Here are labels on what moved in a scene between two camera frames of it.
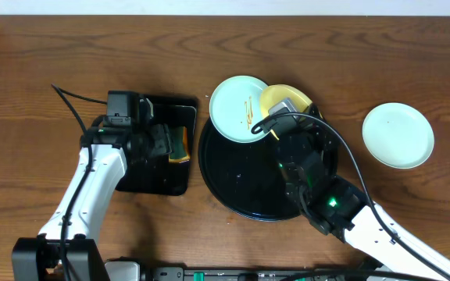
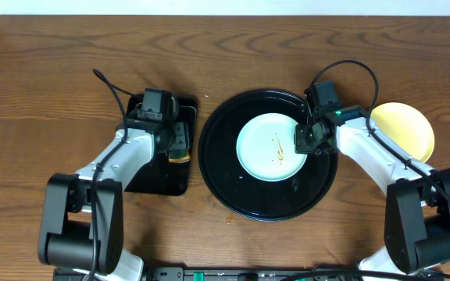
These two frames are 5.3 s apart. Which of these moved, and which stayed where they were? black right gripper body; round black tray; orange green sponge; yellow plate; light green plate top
Moved: light green plate top; black right gripper body; yellow plate
Stayed: round black tray; orange green sponge
